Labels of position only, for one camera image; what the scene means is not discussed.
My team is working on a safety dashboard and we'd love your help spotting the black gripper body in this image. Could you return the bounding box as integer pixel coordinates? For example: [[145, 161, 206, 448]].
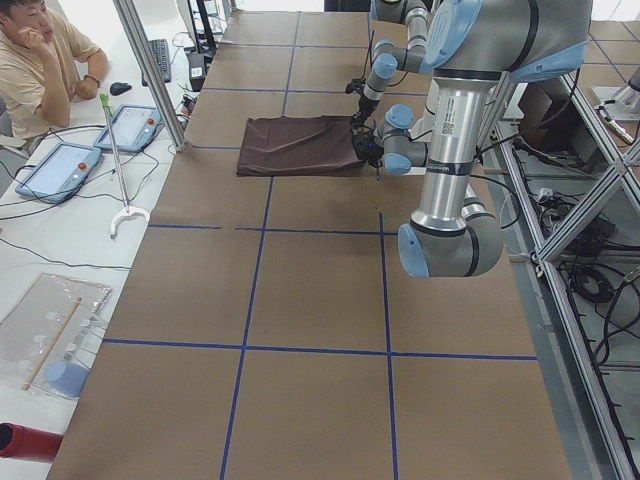
[[351, 96, 378, 128], [351, 130, 384, 168]]

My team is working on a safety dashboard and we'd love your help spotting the brown t-shirt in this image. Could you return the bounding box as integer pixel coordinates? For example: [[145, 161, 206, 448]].
[[236, 115, 364, 177]]

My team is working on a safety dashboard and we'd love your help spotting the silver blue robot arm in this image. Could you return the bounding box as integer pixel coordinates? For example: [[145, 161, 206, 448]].
[[350, 0, 592, 278], [345, 0, 436, 131]]

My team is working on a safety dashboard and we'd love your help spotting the black box with label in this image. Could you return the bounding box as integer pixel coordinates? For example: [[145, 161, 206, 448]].
[[187, 52, 207, 92]]

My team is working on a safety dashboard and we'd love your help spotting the black keyboard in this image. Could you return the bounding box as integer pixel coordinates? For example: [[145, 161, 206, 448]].
[[148, 39, 172, 83]]

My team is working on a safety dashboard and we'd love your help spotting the far blue teach pendant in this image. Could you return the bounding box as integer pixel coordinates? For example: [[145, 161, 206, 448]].
[[109, 104, 161, 153]]

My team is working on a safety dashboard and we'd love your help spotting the blue teach pendant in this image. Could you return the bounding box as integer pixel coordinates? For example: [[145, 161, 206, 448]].
[[109, 104, 161, 153], [15, 142, 102, 204]]

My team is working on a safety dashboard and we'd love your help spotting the green white reacher grabber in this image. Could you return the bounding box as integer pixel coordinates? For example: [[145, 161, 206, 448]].
[[99, 93, 150, 240]]

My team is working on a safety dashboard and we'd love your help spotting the black computer mouse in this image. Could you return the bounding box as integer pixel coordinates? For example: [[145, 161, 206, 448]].
[[109, 82, 132, 96]]

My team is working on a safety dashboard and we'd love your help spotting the near blue teach pendant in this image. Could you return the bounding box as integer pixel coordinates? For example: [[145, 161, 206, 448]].
[[15, 142, 102, 204]]

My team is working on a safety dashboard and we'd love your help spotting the seated person beige shirt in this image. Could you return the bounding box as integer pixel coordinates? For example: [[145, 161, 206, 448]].
[[1, 1, 109, 140]]

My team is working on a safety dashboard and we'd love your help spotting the clear plastic bag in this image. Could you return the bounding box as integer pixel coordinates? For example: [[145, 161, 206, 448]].
[[1, 274, 112, 399]]

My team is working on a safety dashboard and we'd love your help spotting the blue plastic cup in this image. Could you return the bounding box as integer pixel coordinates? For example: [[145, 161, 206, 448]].
[[45, 360, 90, 398]]

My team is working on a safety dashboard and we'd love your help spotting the red cylinder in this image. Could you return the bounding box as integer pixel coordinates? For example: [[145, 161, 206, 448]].
[[1, 423, 64, 463]]

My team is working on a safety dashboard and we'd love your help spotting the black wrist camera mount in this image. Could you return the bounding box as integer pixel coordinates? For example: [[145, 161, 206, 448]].
[[345, 78, 366, 95]]

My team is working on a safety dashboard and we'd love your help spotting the aluminium frame post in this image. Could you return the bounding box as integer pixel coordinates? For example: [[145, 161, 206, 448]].
[[113, 0, 186, 152]]

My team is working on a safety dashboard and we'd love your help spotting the aluminium table frame rail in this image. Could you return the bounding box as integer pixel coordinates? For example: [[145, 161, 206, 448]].
[[481, 63, 639, 479]]

